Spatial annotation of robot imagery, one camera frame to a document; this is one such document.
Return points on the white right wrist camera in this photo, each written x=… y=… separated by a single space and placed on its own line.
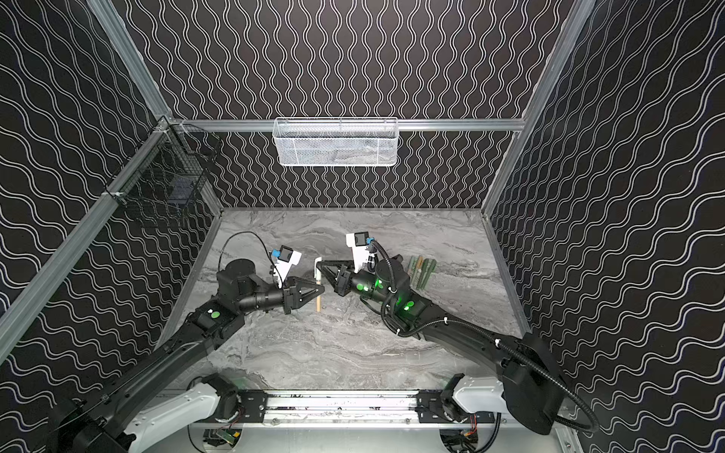
x=363 y=255

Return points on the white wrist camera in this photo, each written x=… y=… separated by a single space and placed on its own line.
x=363 y=255
x=283 y=259

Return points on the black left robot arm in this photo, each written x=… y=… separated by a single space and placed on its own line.
x=100 y=420

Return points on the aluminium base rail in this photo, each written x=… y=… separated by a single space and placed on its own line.
x=417 y=409

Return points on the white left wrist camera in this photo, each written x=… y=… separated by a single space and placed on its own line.
x=283 y=259

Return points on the black wire basket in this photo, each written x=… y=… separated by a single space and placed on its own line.
x=166 y=189

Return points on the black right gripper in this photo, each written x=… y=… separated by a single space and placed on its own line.
x=344 y=278

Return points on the white wire mesh basket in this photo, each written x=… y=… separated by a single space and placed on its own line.
x=336 y=141

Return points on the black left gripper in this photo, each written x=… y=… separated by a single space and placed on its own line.
x=289 y=297

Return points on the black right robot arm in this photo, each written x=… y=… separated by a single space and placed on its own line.
x=525 y=382

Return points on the dark green marker pen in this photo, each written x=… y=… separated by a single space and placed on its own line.
x=432 y=263

